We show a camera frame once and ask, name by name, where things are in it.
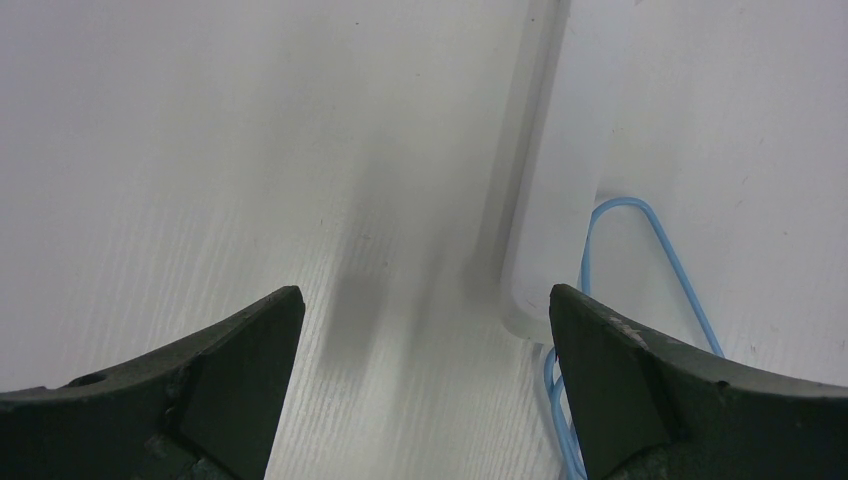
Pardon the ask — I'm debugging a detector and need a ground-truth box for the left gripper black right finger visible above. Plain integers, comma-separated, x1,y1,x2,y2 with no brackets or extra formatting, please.
549,284,847,479

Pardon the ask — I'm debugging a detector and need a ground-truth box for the left grey rack pole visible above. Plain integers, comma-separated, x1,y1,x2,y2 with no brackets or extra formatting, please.
463,1,637,345

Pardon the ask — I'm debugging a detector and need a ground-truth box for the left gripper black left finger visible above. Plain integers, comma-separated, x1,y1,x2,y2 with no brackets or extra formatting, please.
1,286,305,479

